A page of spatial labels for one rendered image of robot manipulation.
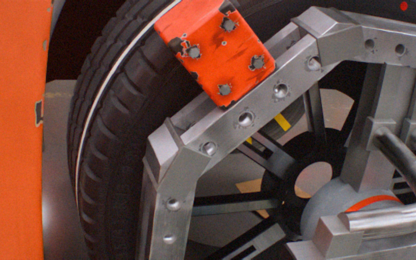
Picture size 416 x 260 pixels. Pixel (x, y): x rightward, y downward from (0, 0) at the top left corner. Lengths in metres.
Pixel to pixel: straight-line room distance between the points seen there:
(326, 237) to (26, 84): 0.25
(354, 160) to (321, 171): 2.13
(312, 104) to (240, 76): 0.19
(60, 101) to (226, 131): 2.57
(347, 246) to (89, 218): 0.36
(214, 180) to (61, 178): 0.64
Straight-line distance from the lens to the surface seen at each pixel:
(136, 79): 0.66
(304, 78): 0.61
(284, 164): 0.78
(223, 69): 0.57
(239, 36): 0.57
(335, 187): 0.76
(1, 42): 0.43
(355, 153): 0.73
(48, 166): 2.53
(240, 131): 0.61
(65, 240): 2.10
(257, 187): 2.55
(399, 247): 0.52
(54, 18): 0.97
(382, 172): 0.73
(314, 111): 0.76
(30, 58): 0.43
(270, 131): 1.27
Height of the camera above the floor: 1.24
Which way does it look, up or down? 24 degrees down
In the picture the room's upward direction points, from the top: 10 degrees clockwise
